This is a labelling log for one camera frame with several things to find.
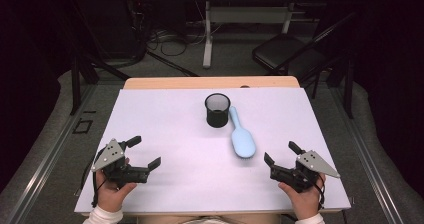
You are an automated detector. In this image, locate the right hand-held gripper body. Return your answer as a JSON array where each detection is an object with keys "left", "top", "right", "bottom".
[{"left": 269, "top": 149, "right": 341, "bottom": 194}]

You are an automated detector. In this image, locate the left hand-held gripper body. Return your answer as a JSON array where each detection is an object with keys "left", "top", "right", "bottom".
[{"left": 90, "top": 138, "right": 151, "bottom": 189}]

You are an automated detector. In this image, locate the light blue hairbrush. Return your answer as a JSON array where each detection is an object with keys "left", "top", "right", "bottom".
[{"left": 228, "top": 105, "right": 257, "bottom": 159}]

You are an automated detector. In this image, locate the black mesh pen cup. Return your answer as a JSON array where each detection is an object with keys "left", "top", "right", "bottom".
[{"left": 204, "top": 92, "right": 232, "bottom": 129}]

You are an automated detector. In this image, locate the person's left hand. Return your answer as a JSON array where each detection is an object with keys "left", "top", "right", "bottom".
[{"left": 95, "top": 170, "right": 138, "bottom": 214}]

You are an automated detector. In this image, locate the person's right hand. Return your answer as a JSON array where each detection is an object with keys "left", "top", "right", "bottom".
[{"left": 278, "top": 178, "right": 326, "bottom": 221}]

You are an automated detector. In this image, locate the white table mat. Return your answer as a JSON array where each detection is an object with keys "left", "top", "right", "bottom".
[{"left": 73, "top": 87, "right": 352, "bottom": 215}]

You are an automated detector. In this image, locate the person's lap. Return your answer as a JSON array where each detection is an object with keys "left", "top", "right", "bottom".
[{"left": 136, "top": 213, "right": 282, "bottom": 224}]

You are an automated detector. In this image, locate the black metal stand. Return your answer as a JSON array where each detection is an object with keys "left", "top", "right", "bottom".
[
  {"left": 68, "top": 52, "right": 132, "bottom": 117},
  {"left": 326, "top": 55, "right": 355, "bottom": 120}
]

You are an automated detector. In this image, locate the black folding chair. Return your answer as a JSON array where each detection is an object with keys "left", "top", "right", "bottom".
[{"left": 251, "top": 11, "right": 357, "bottom": 100}]

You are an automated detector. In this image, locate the white-legged desk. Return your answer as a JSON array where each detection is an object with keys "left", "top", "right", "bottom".
[{"left": 183, "top": 0, "right": 336, "bottom": 69}]

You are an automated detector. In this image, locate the right hand-held gripper black cable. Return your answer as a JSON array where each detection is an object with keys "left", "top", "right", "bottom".
[{"left": 313, "top": 173, "right": 327, "bottom": 212}]

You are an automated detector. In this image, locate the hand-held gripper black cable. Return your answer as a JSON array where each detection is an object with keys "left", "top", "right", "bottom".
[
  {"left": 313, "top": 173, "right": 327, "bottom": 212},
  {"left": 90, "top": 150, "right": 108, "bottom": 209}
]

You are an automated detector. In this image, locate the left hand-held gripper black cable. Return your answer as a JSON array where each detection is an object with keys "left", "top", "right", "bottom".
[{"left": 90, "top": 150, "right": 108, "bottom": 209}]

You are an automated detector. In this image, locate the black floor socket frame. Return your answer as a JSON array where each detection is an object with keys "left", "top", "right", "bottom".
[{"left": 72, "top": 118, "right": 94, "bottom": 135}]

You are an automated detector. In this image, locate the metal floor rail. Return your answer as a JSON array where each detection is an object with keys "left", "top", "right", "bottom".
[
  {"left": 5, "top": 83, "right": 98, "bottom": 224},
  {"left": 327, "top": 85, "right": 405, "bottom": 224}
]

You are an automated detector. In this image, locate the tangle of floor cables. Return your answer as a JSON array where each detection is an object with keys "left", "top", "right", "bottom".
[{"left": 146, "top": 23, "right": 208, "bottom": 57}]

